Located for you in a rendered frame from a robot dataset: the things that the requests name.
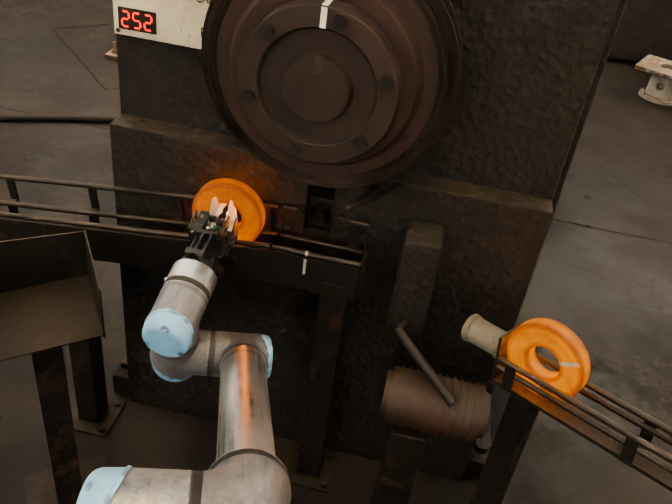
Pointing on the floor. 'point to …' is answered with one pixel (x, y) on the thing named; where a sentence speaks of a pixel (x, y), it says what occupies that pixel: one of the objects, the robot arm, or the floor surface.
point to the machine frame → (151, 77)
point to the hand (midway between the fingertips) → (228, 206)
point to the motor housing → (421, 423)
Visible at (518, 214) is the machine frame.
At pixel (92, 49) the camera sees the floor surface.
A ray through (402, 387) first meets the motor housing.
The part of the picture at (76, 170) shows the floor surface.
